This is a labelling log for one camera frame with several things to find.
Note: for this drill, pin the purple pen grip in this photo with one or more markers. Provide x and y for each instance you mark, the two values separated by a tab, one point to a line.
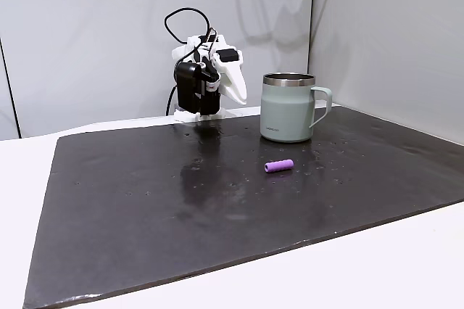
278	166

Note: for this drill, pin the black camera box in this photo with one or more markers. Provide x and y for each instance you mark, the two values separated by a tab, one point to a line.
186	86

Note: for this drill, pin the pale green steel-rimmed mug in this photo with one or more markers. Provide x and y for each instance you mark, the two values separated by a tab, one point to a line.
284	113

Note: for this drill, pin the black table mat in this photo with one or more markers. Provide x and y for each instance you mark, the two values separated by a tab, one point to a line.
181	196

